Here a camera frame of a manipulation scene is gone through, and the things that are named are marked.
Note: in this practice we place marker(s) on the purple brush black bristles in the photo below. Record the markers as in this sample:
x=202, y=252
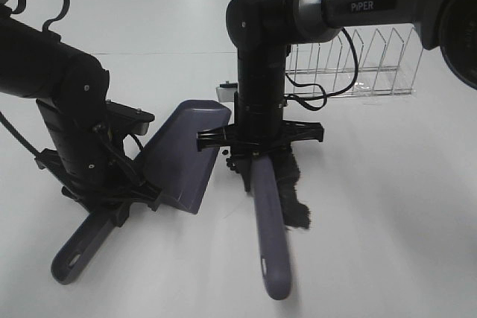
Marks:
x=273, y=181

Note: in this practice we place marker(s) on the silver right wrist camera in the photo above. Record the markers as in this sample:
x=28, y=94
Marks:
x=226, y=91

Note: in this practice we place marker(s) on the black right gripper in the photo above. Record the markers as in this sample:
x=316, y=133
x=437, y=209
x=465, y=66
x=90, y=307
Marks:
x=228, y=136

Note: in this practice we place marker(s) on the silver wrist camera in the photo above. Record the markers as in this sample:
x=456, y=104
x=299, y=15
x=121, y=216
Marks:
x=139, y=128
x=226, y=91

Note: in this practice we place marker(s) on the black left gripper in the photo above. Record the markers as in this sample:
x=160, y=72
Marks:
x=91, y=163

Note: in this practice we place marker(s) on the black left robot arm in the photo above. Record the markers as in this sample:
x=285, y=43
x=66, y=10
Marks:
x=70, y=89

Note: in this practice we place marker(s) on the pile of coffee beans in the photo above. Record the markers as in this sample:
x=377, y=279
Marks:
x=230, y=162

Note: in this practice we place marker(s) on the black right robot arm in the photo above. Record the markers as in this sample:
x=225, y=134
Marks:
x=263, y=32

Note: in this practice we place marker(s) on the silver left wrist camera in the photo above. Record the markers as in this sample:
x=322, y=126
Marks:
x=139, y=128

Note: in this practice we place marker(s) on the purple plastic dustpan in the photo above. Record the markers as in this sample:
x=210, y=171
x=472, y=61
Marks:
x=176, y=174

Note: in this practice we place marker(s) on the chrome wire dish rack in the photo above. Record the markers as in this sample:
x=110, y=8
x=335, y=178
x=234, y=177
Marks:
x=388, y=60

